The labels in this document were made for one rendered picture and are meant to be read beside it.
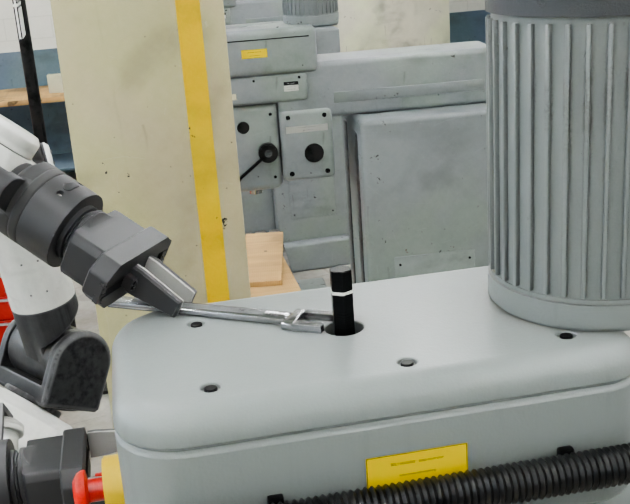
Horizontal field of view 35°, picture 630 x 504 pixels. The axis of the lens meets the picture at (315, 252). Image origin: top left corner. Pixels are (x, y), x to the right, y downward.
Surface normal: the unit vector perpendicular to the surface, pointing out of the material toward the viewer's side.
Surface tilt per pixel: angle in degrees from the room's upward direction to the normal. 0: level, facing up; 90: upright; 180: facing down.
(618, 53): 90
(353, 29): 90
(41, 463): 0
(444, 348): 0
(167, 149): 90
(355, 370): 0
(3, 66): 90
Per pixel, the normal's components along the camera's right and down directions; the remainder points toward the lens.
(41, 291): 0.29, 0.33
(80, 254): -0.38, 0.32
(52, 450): -0.07, -0.94
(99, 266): 0.01, -0.33
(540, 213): -0.67, 0.28
